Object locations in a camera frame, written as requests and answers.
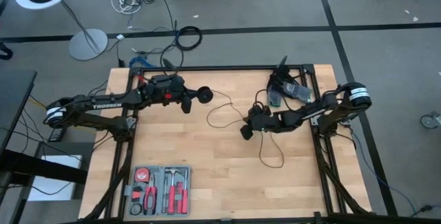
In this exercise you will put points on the black desk crossbar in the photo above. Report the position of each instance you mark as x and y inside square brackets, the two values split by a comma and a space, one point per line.
[41, 169]

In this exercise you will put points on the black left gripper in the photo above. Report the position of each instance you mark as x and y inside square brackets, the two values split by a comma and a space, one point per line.
[162, 89]

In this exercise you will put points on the black power adapter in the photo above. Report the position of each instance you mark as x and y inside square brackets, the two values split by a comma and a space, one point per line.
[58, 134]

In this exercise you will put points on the grey pouch with green trim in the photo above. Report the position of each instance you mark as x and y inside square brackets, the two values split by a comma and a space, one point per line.
[274, 100]

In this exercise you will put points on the red black utility knife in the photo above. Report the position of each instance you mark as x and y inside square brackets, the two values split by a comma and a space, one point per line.
[138, 194]

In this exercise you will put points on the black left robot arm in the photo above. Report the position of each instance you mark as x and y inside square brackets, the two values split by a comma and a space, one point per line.
[103, 106]

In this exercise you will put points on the grey caster wheel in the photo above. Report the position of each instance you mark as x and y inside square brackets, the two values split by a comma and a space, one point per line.
[429, 121]

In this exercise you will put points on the black desk top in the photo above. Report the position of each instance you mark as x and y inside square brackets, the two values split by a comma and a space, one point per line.
[13, 103]

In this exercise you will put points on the grey disc floor stand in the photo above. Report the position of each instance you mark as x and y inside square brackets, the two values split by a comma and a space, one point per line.
[87, 46]

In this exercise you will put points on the black pouch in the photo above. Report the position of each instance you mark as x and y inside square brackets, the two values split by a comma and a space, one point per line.
[279, 77]

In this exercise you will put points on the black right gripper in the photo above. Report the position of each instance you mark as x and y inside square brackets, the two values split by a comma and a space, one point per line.
[263, 120]

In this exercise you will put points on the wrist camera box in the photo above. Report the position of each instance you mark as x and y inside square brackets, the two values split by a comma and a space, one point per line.
[186, 105]
[246, 132]

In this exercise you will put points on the dark aluminium table frame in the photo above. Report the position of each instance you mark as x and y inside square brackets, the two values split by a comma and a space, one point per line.
[224, 68]

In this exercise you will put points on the black plastic spool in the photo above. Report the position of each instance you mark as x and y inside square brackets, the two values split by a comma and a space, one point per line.
[205, 94]

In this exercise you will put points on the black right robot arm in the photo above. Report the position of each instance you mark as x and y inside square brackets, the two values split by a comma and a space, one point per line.
[320, 108]

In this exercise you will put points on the grey plastic tool case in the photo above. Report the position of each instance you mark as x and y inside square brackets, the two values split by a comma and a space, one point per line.
[158, 172]

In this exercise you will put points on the red bit set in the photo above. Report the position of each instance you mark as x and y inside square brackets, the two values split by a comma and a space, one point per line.
[178, 187]

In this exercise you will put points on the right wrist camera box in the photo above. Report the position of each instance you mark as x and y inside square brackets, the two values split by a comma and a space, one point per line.
[246, 132]

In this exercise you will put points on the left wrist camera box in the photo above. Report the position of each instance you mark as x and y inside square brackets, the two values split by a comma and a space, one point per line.
[186, 105]

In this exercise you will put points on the white box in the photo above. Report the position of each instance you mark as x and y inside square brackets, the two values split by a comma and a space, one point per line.
[51, 189]

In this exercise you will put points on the red tape measure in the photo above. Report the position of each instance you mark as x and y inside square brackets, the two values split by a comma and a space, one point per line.
[142, 175]

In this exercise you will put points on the slim grey metal tool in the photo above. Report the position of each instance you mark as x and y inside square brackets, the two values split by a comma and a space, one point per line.
[164, 196]

